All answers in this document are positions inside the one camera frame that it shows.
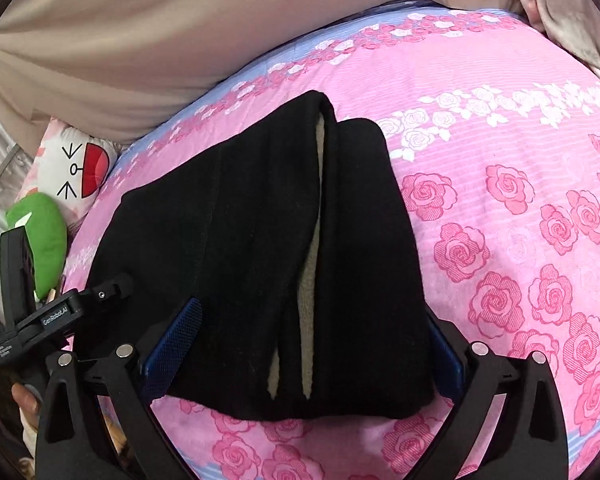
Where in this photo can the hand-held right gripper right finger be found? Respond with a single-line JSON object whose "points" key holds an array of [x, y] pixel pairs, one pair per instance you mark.
{"points": [[447, 365]]}

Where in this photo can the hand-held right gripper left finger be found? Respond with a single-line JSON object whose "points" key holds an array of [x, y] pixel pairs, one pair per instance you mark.
{"points": [[177, 347]]}

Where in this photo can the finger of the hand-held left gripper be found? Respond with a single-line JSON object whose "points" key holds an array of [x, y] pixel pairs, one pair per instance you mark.
{"points": [[107, 292]]}

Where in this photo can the black pants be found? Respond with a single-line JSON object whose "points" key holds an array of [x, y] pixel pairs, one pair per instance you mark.
{"points": [[260, 270]]}

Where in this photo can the person's left hand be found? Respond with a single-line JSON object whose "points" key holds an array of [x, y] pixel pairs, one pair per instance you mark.
{"points": [[26, 402]]}

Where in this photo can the green plush toy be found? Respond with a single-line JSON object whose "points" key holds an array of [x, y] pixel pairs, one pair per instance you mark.
{"points": [[45, 245]]}

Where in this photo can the pink rose print bedsheet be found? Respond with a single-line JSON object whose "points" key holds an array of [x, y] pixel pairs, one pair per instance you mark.
{"points": [[505, 260]]}

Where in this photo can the white cartoon face pillow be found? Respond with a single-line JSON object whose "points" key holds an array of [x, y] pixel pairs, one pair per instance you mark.
{"points": [[75, 167]]}

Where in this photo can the silvery curtain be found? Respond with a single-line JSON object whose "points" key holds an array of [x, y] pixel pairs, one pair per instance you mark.
{"points": [[0, 170]]}

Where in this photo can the beige headboard cushion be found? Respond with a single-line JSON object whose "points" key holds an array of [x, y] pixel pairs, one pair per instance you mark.
{"points": [[180, 35]]}

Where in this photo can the grey beige plush blanket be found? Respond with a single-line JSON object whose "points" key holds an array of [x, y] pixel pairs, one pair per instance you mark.
{"points": [[565, 15]]}

